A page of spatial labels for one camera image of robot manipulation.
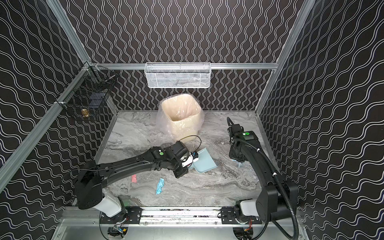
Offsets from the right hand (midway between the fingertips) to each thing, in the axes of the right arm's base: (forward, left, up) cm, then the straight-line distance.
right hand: (241, 157), depth 80 cm
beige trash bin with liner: (+29, +35, +2) cm, 45 cm away
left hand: (-8, +27, -1) cm, 28 cm away
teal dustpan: (-2, +20, -2) cm, 20 cm away
